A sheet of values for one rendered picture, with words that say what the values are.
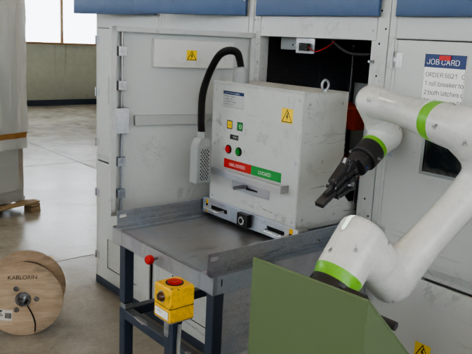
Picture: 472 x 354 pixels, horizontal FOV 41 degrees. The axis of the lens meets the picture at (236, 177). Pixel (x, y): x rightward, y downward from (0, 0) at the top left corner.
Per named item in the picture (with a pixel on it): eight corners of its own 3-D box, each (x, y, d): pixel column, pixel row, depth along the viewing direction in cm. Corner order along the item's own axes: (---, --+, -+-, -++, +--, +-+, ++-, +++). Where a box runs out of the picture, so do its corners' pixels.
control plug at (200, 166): (196, 184, 241) (197, 139, 238) (188, 182, 245) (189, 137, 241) (212, 182, 246) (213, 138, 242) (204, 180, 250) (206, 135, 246)
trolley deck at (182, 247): (213, 296, 191) (213, 277, 190) (112, 241, 237) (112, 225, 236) (357, 256, 234) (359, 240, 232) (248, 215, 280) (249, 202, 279)
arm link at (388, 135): (412, 140, 210) (385, 139, 219) (401, 107, 205) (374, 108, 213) (390, 164, 203) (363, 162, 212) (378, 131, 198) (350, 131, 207)
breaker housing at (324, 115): (296, 232, 218) (305, 91, 208) (208, 200, 255) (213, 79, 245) (386, 212, 250) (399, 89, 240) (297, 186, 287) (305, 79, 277)
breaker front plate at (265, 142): (292, 232, 218) (301, 93, 208) (207, 201, 254) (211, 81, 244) (295, 232, 219) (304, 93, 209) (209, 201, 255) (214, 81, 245)
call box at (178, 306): (169, 326, 168) (170, 289, 166) (153, 315, 174) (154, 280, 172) (194, 318, 173) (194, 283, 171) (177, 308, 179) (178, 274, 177)
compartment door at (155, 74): (106, 212, 257) (106, 25, 241) (241, 200, 287) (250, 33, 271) (111, 216, 251) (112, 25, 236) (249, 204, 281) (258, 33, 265)
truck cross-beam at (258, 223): (296, 247, 217) (298, 230, 215) (202, 210, 257) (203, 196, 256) (307, 244, 220) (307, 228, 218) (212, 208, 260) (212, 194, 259)
